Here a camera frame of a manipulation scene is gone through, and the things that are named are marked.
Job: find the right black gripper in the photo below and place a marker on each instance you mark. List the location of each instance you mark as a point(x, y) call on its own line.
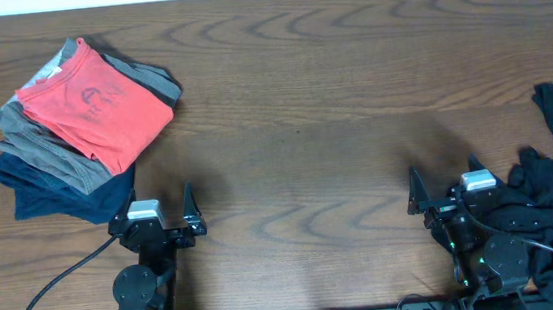
point(419, 195)

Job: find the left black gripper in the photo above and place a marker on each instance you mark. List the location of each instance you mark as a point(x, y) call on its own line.
point(194, 224)

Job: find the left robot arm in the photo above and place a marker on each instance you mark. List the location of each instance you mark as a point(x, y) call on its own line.
point(151, 283)

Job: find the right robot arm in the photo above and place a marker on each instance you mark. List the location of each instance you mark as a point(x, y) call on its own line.
point(491, 265)

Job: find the folded navy blue garment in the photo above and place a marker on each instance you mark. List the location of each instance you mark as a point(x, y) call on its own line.
point(38, 193)

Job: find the folded red t-shirt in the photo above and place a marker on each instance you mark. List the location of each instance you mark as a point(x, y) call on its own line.
point(98, 110)

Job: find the folded grey garment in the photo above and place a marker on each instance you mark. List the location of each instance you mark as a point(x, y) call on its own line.
point(41, 148)

